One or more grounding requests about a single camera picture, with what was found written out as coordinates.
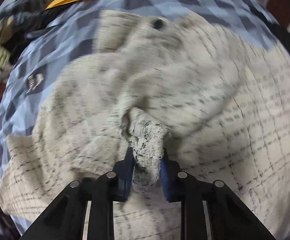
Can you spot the black clothes on bed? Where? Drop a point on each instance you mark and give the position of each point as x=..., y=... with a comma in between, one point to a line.
x=277, y=30

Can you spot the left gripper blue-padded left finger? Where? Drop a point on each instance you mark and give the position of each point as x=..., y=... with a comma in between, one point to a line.
x=124, y=170

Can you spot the cream plaid tweed jacket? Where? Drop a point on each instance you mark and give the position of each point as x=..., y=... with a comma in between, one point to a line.
x=217, y=105

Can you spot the blue checkered bed cover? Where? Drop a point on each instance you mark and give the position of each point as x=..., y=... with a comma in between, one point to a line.
x=72, y=36

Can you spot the pile of bedding and clothes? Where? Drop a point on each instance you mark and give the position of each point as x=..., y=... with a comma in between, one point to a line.
x=16, y=18

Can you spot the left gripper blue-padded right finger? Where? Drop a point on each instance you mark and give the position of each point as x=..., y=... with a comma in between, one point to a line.
x=169, y=178

